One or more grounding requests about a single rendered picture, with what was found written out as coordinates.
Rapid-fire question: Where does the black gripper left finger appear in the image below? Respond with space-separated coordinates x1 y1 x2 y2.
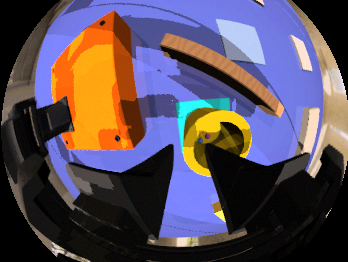
65 143 174 240

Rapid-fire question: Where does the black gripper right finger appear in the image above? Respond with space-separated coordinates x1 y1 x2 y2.
205 143 311 236

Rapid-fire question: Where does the yellow rectangular block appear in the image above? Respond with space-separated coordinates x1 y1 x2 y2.
213 201 224 221

